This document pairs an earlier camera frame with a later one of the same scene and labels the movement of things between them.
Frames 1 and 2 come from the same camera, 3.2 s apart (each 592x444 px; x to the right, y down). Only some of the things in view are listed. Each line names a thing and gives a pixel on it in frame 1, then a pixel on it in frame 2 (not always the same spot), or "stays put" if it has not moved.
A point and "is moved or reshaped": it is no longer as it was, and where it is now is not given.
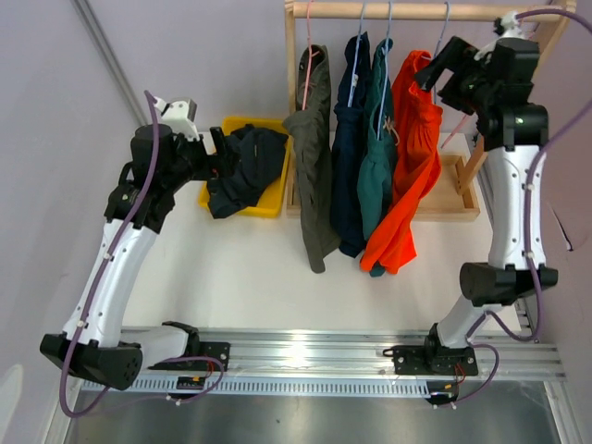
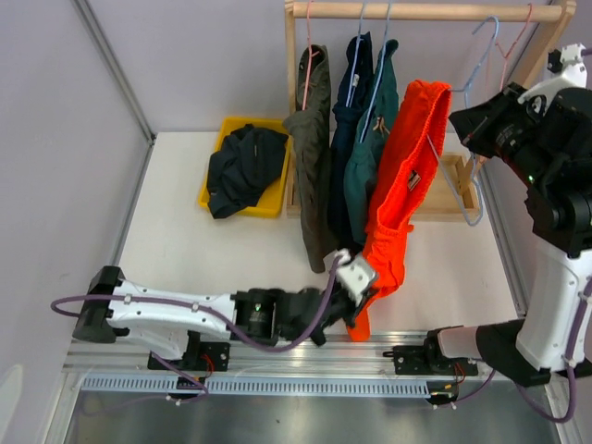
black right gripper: [457, 54] to [475, 126]
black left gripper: [223, 166] to [352, 310]
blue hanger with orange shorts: [438, 44] to [463, 91]
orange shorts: [418, 117] is moved or reshaped
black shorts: [254, 154] stays put
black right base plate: [420, 361] stays put
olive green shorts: [310, 129] stays put
